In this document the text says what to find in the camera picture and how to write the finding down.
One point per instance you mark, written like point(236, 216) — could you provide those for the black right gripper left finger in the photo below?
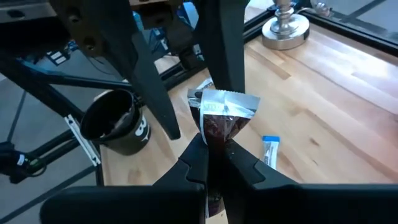
point(192, 168)

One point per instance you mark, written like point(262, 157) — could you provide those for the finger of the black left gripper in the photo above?
point(224, 46)
point(149, 87)

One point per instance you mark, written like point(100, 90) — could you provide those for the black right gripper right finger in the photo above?
point(242, 174)

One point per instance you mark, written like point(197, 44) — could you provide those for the brown Hershey's chocolate candy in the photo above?
point(224, 124)

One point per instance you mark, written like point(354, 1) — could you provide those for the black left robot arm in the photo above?
point(31, 40)

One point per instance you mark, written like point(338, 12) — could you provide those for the blue white Hershey's candy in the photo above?
point(206, 83)
point(270, 152)

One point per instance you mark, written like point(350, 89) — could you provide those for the black plastic bucket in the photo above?
point(124, 143)

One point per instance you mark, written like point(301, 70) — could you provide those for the white shade silver table lamp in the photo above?
point(286, 31)

